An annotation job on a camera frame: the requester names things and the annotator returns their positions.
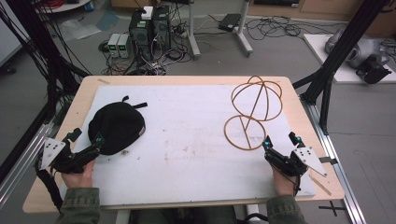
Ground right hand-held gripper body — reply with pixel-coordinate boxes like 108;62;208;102
263;147;329;178

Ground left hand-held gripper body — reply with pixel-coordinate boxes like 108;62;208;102
40;137;101;175

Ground black hat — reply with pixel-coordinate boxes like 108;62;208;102
87;95;149;156

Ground wooden ring hat stand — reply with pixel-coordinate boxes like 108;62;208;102
222;75;284;152

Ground person's right hand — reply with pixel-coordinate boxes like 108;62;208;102
271;166;297;198

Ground person's left hand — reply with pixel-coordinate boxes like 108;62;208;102
61;159;96;189

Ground black tape strip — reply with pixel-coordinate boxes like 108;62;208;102
318;156;339;165

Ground thin wooden stick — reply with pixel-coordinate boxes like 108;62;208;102
307;174;332;197

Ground black tape cross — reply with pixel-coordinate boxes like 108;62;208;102
318;200;347;218

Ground white foam mat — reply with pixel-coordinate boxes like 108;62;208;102
60;84;318;207

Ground white floor board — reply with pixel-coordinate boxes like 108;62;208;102
303;33;396;85

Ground grey power supply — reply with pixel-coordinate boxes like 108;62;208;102
117;34;134;60
106;33;121;59

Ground black device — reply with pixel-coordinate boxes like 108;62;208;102
355;55;393;85

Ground clear plastic sheet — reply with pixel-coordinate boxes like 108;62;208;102
58;18;103;42

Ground grey helmet-shaped device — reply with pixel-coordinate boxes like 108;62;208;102
324;28;390;70

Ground white desk leg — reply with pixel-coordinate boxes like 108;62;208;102
235;0;254;59
186;0;202;61

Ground black computer tower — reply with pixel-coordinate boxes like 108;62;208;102
128;8;154;63
151;5;172;53

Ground teal sheet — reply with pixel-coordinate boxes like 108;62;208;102
95;10;121;32

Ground white panel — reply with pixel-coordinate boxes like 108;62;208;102
0;0;25;68

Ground round white table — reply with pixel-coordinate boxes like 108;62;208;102
35;0;92;14

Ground flat black box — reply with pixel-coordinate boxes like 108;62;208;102
218;12;243;33

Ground white box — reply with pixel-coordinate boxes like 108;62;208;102
141;6;154;21

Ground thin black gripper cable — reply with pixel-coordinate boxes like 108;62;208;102
291;173;303;198

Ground black sleeved gripper cable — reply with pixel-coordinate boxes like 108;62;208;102
35;154;64;214

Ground aluminium rail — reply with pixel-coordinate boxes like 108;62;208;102
299;94;369;224
0;119;55;208

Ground black metal frame with cables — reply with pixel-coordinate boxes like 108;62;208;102
0;0;92;185

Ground black metal frame post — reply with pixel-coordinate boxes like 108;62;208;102
291;0;391;136

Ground tangle of computer cables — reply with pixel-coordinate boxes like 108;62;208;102
98;38;194;77

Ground loose black floor cables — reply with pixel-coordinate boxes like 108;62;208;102
244;14;337;42

